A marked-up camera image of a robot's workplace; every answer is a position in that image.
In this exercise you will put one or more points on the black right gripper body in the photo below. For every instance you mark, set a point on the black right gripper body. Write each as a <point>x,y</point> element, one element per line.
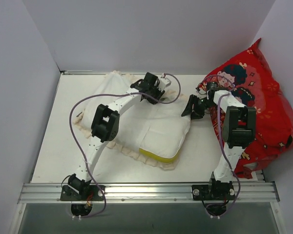
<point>198,107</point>

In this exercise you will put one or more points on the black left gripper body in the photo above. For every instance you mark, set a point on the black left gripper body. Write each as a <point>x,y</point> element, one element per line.
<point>152,93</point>

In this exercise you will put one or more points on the white pillow with yellow band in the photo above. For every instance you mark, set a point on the white pillow with yellow band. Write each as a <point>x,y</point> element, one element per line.
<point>161,132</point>

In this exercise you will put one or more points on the white pillowcase with cream ruffle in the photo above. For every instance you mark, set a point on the white pillowcase with cream ruffle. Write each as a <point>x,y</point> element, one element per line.
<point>115,83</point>

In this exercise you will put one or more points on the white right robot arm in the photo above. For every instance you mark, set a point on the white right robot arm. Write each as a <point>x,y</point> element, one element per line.
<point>236,124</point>

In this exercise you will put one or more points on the red cartoon print pillow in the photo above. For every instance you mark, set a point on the red cartoon print pillow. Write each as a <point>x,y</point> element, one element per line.
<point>255,87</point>

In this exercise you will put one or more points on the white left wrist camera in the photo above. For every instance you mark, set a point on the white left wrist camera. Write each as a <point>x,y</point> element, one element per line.
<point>164,82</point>

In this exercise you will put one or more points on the aluminium back rail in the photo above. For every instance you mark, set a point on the aluminium back rail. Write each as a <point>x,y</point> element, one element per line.
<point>76,72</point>

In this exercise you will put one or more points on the aluminium rail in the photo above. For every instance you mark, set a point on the aluminium rail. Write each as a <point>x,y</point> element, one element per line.
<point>76,72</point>
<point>40,193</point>

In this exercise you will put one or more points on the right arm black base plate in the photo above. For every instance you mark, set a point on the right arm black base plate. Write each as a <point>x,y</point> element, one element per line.
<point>223,192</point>

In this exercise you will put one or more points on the aluminium front rail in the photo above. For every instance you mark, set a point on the aluminium front rail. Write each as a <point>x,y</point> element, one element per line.
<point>40,193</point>

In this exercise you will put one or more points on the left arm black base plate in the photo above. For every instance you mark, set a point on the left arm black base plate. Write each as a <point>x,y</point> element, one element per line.
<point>91,193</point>

